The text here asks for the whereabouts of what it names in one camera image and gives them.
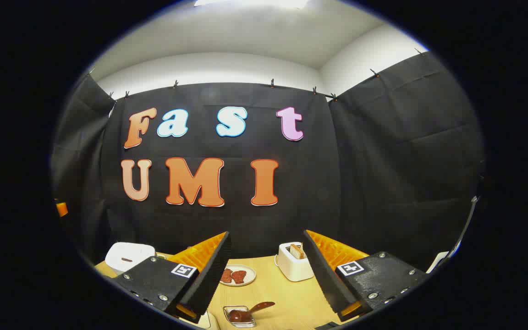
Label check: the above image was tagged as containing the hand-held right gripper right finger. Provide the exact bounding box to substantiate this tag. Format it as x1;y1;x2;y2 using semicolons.
302;229;430;324

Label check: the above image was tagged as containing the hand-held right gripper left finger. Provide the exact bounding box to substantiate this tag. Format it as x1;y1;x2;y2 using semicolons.
110;231;232;324

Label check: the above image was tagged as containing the brown wooden spoon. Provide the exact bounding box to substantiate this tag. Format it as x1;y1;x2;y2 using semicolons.
229;301;276;323

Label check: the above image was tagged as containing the white rice cooker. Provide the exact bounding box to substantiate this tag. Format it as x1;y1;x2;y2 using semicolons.
104;242;157;276

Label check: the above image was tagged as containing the white toaster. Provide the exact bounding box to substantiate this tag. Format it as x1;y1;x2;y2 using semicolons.
275;242;315;282

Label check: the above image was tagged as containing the white round plate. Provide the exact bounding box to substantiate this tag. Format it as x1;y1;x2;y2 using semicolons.
219;264;257;287

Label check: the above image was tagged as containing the black backdrop cloth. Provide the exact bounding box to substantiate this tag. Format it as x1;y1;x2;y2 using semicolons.
51;50;484;272

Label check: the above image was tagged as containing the white flat object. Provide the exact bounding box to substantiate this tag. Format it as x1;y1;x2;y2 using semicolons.
426;251;451;274

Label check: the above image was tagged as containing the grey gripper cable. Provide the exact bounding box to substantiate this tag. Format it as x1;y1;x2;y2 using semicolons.
446;196;479;263

